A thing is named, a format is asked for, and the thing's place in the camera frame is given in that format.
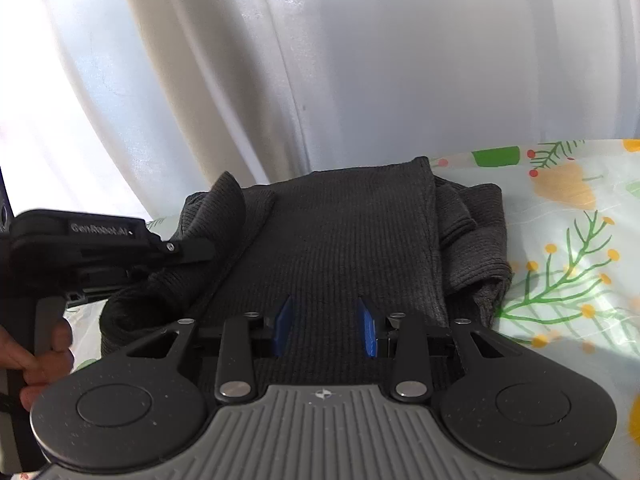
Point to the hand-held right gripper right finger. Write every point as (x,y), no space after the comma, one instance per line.
(368,330)

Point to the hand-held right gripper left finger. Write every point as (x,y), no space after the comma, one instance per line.
(282,327)

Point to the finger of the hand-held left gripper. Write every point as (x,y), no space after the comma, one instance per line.
(192,251)

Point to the dark grey ribbed sweater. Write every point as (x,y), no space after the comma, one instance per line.
(350,240)

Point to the person's left hand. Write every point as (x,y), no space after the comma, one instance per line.
(62,355)

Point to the floral printed bedsheet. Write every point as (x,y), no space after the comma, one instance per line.
(565,270)

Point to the white curtain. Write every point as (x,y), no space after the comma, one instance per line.
(350,60)

